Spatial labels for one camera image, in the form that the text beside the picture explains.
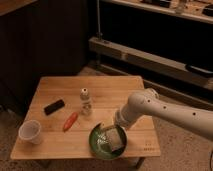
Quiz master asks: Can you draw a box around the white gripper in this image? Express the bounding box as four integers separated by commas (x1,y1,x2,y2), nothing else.
100,109,131,131

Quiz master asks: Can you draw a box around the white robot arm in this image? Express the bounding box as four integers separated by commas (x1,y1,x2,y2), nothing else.
102,88,213,141

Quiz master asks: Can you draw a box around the tan sponge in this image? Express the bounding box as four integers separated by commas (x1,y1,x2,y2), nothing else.
106,129,123,151

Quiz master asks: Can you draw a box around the green bowl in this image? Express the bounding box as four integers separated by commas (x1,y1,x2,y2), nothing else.
89,124,127,160

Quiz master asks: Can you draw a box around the orange carrot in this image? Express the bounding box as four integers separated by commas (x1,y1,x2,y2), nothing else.
63,112,78,132

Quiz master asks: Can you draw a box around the wooden table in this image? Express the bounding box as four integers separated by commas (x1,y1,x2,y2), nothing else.
9,75,162,169

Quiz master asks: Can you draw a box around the black rectangular block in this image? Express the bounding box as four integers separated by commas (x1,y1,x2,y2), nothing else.
44,99,65,115

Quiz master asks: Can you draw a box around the white plastic cup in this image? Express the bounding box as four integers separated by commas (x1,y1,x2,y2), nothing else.
18,120,43,144

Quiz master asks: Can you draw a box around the metal shelf rack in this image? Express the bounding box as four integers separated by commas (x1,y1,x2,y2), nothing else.
88,0,213,110

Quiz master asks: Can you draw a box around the dark wooden cabinet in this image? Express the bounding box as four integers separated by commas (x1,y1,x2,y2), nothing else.
0,0,88,114

